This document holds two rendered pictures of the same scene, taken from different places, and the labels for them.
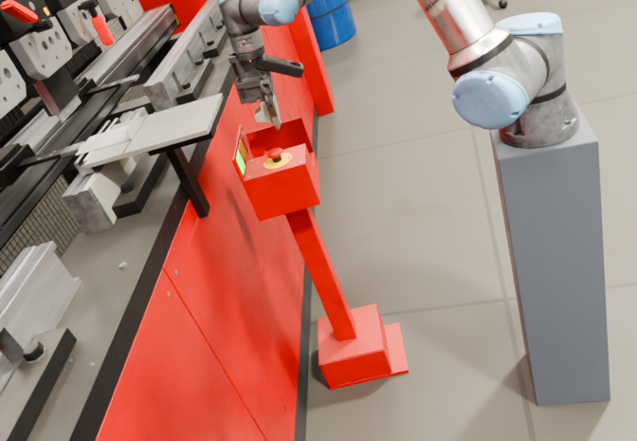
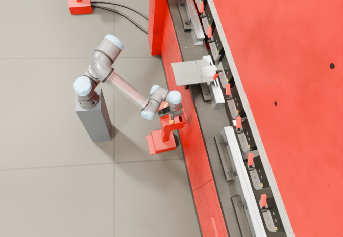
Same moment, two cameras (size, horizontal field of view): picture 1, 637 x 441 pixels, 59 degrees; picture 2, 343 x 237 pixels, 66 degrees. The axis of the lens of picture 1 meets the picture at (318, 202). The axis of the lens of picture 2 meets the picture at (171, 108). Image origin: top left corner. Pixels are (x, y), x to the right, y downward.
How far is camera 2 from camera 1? 2.26 m
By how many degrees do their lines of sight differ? 79
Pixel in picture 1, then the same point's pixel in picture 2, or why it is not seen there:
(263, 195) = not seen: hidden behind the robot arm
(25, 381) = (185, 19)
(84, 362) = (178, 26)
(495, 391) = (121, 128)
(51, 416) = (177, 18)
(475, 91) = not seen: hidden behind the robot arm
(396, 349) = (150, 143)
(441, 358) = (136, 140)
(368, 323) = (157, 141)
